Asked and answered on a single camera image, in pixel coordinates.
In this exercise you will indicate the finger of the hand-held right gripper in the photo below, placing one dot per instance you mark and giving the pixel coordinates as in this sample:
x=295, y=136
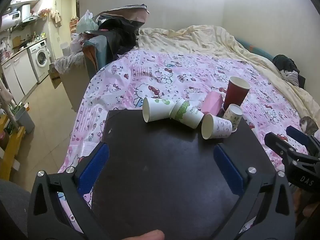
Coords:
x=297, y=133
x=275, y=140

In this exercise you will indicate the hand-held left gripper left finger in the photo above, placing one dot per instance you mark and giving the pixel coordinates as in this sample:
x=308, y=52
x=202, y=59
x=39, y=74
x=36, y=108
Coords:
x=93, y=166

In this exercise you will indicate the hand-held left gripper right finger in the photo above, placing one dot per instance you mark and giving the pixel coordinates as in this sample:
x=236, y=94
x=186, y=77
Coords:
x=228, y=171

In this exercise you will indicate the white cup with pink print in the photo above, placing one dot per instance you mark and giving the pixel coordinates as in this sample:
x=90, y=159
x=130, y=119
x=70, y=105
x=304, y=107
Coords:
x=217, y=127

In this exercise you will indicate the green leaf print paper cup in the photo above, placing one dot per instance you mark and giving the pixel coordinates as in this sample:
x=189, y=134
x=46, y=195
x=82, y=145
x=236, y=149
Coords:
x=186, y=113

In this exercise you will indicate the white cup with green dots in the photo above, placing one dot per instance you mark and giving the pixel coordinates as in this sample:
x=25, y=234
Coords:
x=156, y=108

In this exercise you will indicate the small cream patterned cup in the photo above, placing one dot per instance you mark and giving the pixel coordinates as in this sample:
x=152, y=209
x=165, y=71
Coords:
x=233, y=116

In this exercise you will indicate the red paper cup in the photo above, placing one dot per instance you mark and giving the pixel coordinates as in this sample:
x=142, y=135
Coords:
x=235, y=95

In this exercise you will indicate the person's left hand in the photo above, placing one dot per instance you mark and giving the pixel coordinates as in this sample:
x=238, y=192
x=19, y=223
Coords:
x=150, y=236

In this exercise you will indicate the tabby cat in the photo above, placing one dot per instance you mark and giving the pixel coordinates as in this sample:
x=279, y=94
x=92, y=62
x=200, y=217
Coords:
x=308, y=125

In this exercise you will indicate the striped garment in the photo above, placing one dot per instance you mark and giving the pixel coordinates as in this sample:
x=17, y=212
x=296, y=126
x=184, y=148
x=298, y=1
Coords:
x=291, y=76

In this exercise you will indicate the pink box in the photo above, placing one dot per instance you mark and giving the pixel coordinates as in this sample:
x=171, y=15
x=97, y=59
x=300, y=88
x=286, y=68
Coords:
x=212, y=102

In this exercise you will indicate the dark clothes pile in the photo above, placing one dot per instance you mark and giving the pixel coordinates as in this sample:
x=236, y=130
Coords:
x=285, y=62

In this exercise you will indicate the yellow wooden shelf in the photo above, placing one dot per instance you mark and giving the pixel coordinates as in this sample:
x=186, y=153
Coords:
x=13, y=147

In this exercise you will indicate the grey trash bin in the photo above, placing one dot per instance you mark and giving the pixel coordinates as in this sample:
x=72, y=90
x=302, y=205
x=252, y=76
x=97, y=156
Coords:
x=25, y=121

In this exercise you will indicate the person's grey trousers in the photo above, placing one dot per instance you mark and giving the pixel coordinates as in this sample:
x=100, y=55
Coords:
x=12, y=210

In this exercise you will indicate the teal headboard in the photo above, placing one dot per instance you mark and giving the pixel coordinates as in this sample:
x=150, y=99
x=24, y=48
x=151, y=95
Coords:
x=255, y=48

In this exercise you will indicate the cardboard box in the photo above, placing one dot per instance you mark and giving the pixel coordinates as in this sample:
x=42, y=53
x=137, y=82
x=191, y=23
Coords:
x=55, y=76

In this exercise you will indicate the grey fuzzy blanket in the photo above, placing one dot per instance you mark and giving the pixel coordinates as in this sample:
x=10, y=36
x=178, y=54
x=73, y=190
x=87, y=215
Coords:
x=70, y=61

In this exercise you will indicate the teal chair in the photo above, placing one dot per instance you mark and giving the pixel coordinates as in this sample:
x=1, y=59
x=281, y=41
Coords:
x=96, y=50

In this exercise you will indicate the white base cabinets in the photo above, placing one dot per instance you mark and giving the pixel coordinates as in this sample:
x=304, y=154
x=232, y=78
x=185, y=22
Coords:
x=17, y=72

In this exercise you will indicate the white washing machine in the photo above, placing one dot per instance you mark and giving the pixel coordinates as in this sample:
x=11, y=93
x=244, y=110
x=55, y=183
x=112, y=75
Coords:
x=40, y=57

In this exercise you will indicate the cream duvet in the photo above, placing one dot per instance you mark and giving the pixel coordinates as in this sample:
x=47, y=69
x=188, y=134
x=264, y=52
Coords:
x=200, y=37

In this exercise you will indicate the black bag pile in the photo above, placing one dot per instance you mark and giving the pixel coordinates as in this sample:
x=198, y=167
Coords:
x=117, y=37

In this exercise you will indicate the white green plastic bag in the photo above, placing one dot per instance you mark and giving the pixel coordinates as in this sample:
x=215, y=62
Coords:
x=86, y=22

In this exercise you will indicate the cream hanging cloth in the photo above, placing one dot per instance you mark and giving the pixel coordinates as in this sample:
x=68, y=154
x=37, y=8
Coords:
x=57, y=16

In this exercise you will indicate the pink and black umbrella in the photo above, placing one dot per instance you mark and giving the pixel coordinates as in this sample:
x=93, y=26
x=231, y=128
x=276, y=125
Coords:
x=127, y=11

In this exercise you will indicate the white water heater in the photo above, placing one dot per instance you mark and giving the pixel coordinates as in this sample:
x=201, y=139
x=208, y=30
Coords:
x=23, y=12

